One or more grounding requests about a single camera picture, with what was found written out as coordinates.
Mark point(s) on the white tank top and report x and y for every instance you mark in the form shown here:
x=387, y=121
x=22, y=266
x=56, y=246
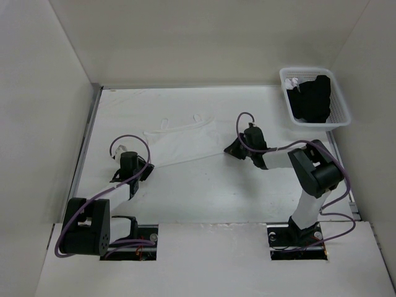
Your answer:
x=172, y=145

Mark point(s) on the white plastic basket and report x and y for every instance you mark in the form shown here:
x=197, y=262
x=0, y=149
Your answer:
x=339, y=113

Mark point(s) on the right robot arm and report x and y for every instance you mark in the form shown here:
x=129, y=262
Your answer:
x=318, y=175

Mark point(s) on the metal table edge rail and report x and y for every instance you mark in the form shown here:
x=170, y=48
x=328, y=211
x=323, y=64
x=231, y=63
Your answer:
x=97, y=90

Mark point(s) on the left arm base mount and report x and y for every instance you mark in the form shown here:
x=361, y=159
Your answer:
x=140, y=245

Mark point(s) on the black tank top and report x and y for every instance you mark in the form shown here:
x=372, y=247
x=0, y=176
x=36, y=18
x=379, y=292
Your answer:
x=310, y=101

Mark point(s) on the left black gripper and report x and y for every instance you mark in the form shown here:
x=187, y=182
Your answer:
x=146, y=172

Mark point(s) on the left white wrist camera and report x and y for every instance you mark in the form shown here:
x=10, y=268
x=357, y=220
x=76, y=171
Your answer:
x=120, y=149

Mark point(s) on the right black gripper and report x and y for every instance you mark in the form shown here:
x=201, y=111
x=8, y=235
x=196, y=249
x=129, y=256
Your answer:
x=233, y=148

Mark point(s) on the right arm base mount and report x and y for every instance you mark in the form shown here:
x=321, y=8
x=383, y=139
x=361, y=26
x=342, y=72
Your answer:
x=284, y=247

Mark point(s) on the small white cloth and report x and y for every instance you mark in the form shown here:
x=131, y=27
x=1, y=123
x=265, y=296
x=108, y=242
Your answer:
x=292, y=83

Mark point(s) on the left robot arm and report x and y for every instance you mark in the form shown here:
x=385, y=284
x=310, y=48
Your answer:
x=90, y=228

